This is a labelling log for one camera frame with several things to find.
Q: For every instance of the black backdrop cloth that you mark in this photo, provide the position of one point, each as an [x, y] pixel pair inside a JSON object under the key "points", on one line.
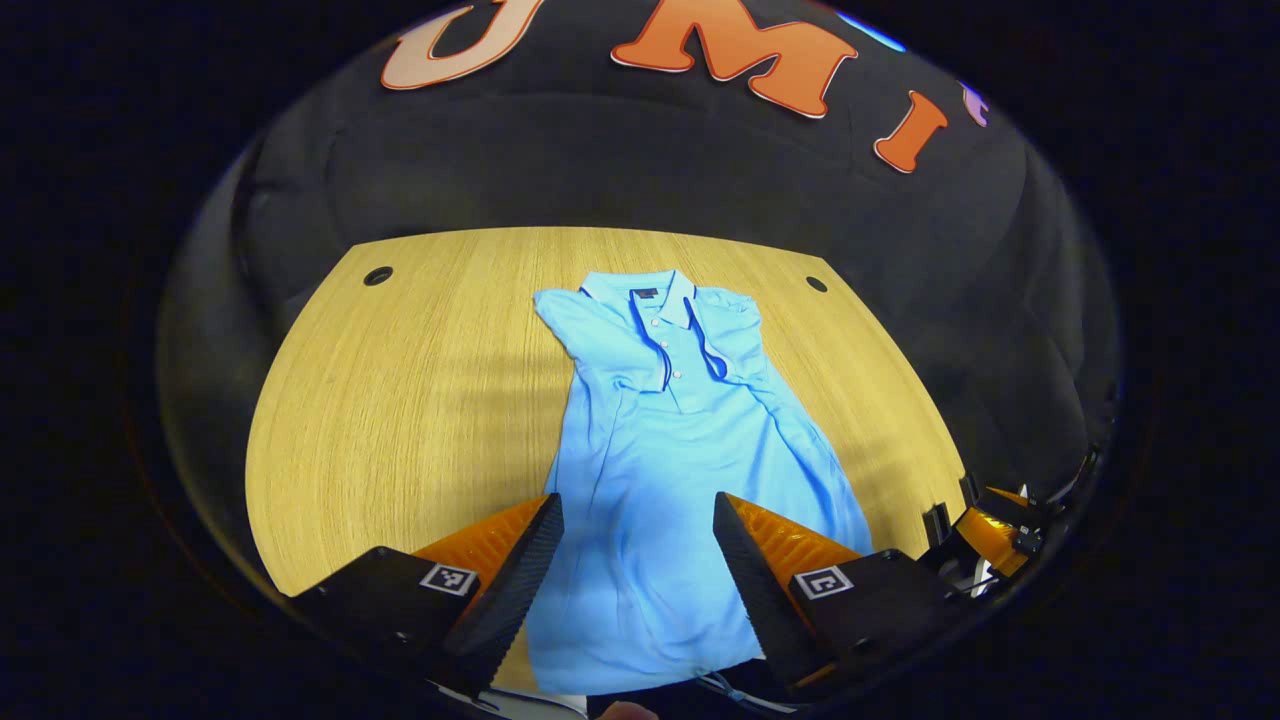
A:
{"points": [[600, 170]]}

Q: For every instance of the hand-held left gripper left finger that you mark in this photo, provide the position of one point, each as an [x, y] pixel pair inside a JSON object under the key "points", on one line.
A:
{"points": [[520, 590]]}

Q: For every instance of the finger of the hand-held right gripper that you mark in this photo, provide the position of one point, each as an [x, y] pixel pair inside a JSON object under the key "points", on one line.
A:
{"points": [[990, 540], [1005, 497]]}

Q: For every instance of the light blue T-shirt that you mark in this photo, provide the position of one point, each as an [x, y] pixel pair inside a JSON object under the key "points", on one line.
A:
{"points": [[680, 450]]}

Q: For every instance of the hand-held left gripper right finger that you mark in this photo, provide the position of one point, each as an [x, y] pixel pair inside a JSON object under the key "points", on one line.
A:
{"points": [[755, 600]]}

